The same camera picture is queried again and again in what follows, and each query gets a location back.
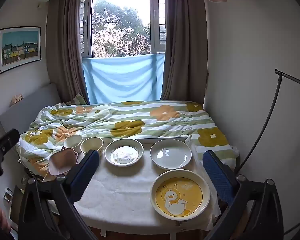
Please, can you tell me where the pink handled baking dish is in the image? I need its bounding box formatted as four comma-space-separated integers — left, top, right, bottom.
49, 148, 78, 176

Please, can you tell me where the white ribbed bowl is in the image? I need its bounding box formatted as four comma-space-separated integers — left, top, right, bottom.
64, 134, 83, 153

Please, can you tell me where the cream round bowl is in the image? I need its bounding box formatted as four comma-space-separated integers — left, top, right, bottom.
81, 137, 104, 154

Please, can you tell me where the yellow duck plate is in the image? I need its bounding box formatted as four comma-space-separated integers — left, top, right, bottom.
150, 169, 211, 221

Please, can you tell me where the white duck cap plate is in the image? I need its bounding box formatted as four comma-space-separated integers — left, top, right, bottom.
104, 139, 144, 167

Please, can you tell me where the plain white plate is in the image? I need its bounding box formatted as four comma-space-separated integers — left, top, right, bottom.
150, 139, 192, 170

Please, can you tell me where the grey padded headboard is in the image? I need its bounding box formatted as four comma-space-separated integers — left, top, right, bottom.
0, 83, 61, 134

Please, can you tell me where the small plush toy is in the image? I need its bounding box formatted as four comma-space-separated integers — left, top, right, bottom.
10, 94, 24, 106

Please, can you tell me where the white floral tablecloth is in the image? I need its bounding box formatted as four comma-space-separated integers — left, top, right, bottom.
75, 137, 221, 235

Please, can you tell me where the green striped pillow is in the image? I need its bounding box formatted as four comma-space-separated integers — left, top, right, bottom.
64, 94, 87, 106

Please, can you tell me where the floral green striped duvet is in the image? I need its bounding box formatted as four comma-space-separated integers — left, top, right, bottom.
15, 100, 239, 177

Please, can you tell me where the framed houses picture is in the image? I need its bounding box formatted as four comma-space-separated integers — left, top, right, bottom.
0, 27, 42, 74

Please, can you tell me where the left brown curtain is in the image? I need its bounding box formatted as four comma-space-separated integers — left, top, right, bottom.
46, 0, 89, 102

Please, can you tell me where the brown curtain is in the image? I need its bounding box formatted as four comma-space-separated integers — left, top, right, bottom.
161, 0, 207, 104
46, 0, 89, 102

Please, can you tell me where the light blue window cloth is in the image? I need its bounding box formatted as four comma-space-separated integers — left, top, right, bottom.
82, 54, 165, 104

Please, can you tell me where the right brown curtain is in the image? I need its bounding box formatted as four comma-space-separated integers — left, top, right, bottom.
161, 0, 207, 104

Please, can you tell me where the black floor lamp stand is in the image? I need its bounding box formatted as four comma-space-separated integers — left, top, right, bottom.
235, 69, 300, 239

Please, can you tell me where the window with white frame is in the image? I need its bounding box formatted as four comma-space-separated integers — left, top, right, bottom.
79, 0, 166, 58

